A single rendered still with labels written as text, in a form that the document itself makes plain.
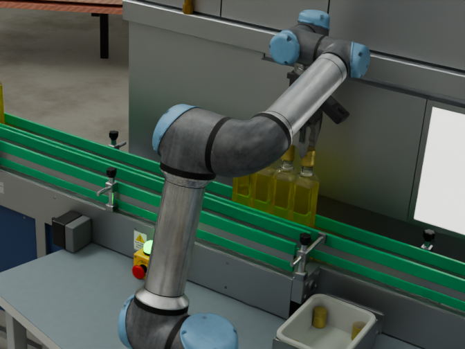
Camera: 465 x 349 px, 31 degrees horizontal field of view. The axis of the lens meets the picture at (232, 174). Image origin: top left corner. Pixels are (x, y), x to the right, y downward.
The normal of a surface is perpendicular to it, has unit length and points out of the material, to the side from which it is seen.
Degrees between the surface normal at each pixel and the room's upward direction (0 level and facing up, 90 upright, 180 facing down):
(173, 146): 76
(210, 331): 9
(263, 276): 90
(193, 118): 30
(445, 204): 90
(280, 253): 90
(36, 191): 90
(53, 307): 0
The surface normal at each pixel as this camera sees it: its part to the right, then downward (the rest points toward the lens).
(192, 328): 0.14, -0.83
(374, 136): -0.53, 0.34
